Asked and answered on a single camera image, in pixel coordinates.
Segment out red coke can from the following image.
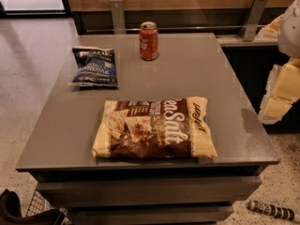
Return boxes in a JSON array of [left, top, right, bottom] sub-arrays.
[[140, 22, 158, 61]]

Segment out left metal wall bracket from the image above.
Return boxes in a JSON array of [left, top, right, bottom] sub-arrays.
[[110, 0, 126, 35]]

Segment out right metal wall bracket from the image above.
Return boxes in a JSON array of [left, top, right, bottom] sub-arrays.
[[239, 0, 268, 42]]

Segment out black chair with mesh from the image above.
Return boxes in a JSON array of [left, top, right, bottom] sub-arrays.
[[0, 189, 67, 225]]

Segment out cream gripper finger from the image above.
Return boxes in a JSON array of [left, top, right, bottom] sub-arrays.
[[258, 15, 283, 38], [259, 58, 300, 125]]

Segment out black white striped rod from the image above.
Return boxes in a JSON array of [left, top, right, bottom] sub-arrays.
[[247, 200, 300, 223]]

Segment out blue vinegar chip bag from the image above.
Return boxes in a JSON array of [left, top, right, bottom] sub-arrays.
[[69, 46, 118, 88]]

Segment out grey cabinet drawers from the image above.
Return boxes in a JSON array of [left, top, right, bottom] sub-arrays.
[[29, 166, 266, 225]]

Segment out metal wall bracket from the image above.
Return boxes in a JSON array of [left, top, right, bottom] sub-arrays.
[[110, 0, 126, 35], [239, 0, 268, 42]]

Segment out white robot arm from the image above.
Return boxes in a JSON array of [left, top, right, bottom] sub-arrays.
[[258, 0, 300, 125]]

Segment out brown sea salt chip bag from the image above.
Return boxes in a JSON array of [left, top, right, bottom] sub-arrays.
[[92, 97, 218, 158]]

